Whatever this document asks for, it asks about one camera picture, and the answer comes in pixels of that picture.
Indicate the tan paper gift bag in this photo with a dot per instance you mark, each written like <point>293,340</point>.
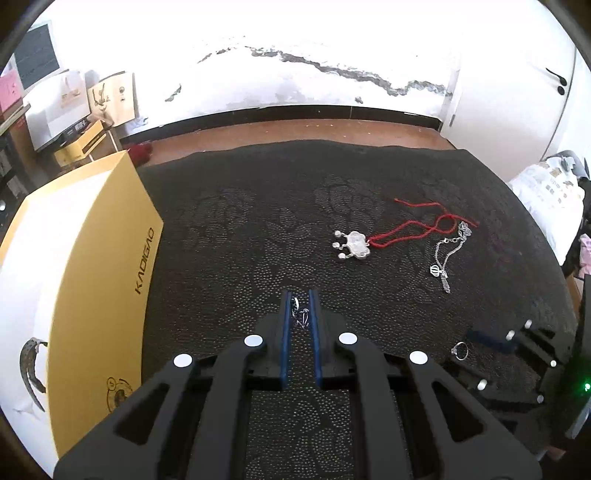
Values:
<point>112,99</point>

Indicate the black patterned table mat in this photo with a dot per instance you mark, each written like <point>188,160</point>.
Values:
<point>400,242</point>

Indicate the framed blackboard panel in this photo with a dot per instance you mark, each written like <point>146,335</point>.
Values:
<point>35,56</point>

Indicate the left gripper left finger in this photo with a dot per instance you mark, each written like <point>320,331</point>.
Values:
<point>188,422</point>

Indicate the white door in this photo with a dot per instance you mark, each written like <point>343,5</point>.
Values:
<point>506,108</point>

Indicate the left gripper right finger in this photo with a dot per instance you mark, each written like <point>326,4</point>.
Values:
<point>410,418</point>

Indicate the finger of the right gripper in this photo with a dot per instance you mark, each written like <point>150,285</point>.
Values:
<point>481,337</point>

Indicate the red cloth on floor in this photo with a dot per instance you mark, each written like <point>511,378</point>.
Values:
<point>140,154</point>

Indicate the white printed pillow bag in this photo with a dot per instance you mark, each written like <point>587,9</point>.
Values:
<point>550,192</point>

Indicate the pink box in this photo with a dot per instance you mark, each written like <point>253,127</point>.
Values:
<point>10,90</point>

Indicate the white shopping bag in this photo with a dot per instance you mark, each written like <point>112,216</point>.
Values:
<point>56,103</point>

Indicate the yellow cardboard box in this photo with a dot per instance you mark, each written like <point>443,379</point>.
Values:
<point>76,266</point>

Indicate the small silver earring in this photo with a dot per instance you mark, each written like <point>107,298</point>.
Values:
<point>300,314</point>

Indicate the black wrist watch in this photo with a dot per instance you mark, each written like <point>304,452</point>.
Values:
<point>27,366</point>

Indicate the black door handle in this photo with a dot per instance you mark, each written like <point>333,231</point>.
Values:
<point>561,82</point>

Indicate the yellow storage box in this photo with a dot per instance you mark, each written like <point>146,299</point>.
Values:
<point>78,148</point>

